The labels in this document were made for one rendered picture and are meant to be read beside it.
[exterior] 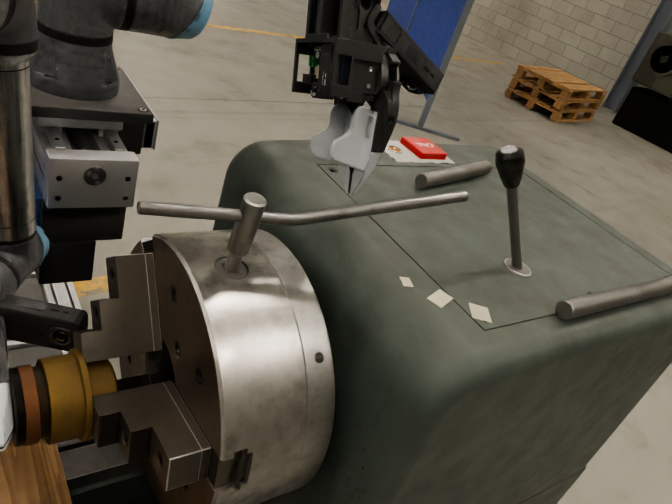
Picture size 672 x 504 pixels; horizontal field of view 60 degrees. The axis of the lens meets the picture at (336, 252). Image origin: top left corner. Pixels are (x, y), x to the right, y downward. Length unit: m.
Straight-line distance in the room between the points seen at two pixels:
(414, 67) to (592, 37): 10.65
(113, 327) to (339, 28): 0.37
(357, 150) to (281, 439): 0.29
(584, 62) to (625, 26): 0.81
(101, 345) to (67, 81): 0.55
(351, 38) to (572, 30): 10.88
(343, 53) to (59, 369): 0.40
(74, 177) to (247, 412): 0.57
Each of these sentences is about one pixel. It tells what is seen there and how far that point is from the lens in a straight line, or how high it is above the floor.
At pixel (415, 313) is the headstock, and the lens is 0.59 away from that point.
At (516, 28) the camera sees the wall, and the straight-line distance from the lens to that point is 11.97.
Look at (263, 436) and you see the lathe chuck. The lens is 0.57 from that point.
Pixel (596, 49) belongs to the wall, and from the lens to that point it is 11.21.
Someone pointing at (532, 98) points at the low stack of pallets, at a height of 0.14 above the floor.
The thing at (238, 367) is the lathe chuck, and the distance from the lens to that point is 0.54.
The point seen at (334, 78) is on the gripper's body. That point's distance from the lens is 0.56.
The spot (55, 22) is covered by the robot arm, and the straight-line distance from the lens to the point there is 1.06.
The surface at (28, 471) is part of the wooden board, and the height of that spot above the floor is 0.88.
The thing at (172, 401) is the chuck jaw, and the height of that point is 1.11.
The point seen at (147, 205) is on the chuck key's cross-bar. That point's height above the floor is 1.31.
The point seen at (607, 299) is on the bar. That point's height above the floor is 1.27.
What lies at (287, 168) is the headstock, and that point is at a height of 1.25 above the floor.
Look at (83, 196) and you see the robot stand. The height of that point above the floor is 1.05.
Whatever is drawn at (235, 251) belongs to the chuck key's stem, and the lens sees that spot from 0.56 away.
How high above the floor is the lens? 1.57
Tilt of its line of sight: 30 degrees down
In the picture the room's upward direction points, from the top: 20 degrees clockwise
